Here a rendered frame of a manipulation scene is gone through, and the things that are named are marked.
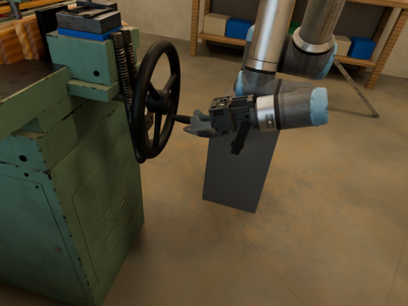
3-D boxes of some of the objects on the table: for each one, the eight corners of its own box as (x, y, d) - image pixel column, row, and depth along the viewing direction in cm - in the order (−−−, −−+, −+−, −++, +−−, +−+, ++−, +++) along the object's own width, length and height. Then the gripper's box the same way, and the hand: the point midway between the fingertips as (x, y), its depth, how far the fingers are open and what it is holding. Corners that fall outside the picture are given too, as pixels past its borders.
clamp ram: (76, 60, 60) (67, 15, 54) (45, 54, 61) (33, 10, 55) (98, 48, 67) (91, 8, 61) (70, 44, 68) (61, 3, 62)
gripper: (255, 90, 71) (181, 102, 78) (252, 105, 64) (171, 117, 71) (260, 118, 76) (190, 127, 83) (258, 135, 69) (181, 144, 76)
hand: (188, 130), depth 78 cm, fingers closed
